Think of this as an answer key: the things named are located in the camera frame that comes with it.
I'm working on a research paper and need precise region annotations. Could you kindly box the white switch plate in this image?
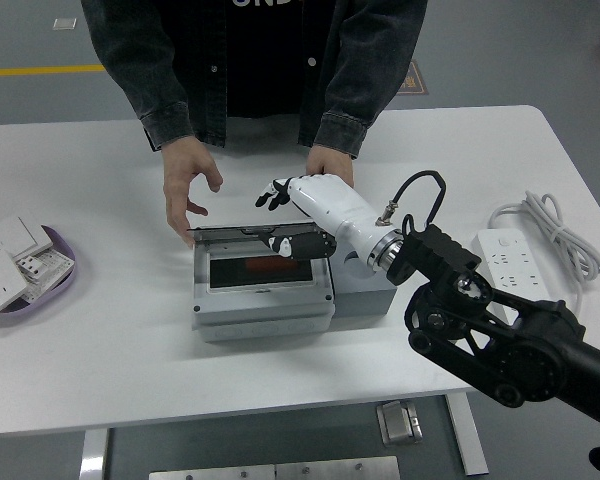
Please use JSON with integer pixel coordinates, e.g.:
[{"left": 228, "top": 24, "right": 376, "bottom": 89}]
[{"left": 0, "top": 215, "right": 55, "bottom": 260}]

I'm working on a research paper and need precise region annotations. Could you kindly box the transparent grey box lid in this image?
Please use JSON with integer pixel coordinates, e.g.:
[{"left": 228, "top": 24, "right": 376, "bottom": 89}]
[{"left": 186, "top": 223, "right": 329, "bottom": 247}]

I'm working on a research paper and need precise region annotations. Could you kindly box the grey plastic enclosure box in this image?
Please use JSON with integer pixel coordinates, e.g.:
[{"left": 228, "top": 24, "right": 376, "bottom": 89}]
[{"left": 189, "top": 227, "right": 338, "bottom": 344}]

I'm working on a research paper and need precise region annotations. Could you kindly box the yellow floor tape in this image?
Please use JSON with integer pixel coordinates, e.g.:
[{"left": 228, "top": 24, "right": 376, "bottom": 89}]
[{"left": 0, "top": 63, "right": 106, "bottom": 79}]

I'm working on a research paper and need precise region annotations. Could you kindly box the person's right hand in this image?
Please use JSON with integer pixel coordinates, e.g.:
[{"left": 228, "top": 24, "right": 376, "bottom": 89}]
[{"left": 160, "top": 138, "right": 225, "bottom": 250}]

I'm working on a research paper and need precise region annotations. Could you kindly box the purple tray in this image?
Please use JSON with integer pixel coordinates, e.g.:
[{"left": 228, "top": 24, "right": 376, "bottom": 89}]
[{"left": 0, "top": 224, "right": 78, "bottom": 316}]

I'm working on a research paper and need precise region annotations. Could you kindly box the small white socket module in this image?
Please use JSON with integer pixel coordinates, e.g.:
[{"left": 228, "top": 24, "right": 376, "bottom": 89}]
[{"left": 13, "top": 253, "right": 50, "bottom": 281}]

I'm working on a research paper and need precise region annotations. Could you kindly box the dark floor sign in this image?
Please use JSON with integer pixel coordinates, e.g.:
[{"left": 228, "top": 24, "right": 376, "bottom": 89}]
[{"left": 394, "top": 59, "right": 429, "bottom": 98}]

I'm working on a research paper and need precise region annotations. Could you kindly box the metal base plate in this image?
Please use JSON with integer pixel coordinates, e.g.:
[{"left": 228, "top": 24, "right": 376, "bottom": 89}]
[{"left": 148, "top": 455, "right": 402, "bottom": 480}]

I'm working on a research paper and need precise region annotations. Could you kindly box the white table leg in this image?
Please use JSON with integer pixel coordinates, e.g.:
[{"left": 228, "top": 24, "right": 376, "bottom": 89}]
[
  {"left": 444, "top": 393, "right": 490, "bottom": 477},
  {"left": 78, "top": 428, "right": 111, "bottom": 480}
]

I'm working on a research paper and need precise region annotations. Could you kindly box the white power strip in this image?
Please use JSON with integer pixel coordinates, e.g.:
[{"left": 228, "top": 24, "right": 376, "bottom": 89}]
[{"left": 471, "top": 227, "right": 551, "bottom": 327}]

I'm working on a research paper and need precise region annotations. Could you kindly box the person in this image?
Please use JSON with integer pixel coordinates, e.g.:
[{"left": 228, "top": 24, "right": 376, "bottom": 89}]
[{"left": 79, "top": 0, "right": 429, "bottom": 161}]

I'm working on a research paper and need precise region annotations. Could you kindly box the dark grey cube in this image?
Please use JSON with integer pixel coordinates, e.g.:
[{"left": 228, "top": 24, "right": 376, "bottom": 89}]
[{"left": 328, "top": 244, "right": 398, "bottom": 318}]

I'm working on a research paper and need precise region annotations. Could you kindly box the person's left hand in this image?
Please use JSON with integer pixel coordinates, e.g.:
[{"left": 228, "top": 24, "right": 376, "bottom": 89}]
[{"left": 305, "top": 147, "right": 357, "bottom": 190}]

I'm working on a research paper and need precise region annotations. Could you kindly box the white socket panel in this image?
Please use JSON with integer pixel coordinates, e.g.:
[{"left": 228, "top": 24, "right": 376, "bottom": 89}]
[{"left": 19, "top": 248, "right": 76, "bottom": 304}]

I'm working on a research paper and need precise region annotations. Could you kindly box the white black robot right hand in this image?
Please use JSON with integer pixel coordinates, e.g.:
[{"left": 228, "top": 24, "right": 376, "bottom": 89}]
[{"left": 254, "top": 173, "right": 399, "bottom": 274}]

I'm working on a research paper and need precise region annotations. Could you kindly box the white power strip cable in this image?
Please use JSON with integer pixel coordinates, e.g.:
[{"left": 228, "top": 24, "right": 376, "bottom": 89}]
[{"left": 487, "top": 189, "right": 600, "bottom": 315}]

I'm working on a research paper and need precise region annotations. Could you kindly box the metal table bracket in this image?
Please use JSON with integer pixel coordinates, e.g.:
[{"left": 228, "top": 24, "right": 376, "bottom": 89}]
[{"left": 376, "top": 399, "right": 425, "bottom": 446}]

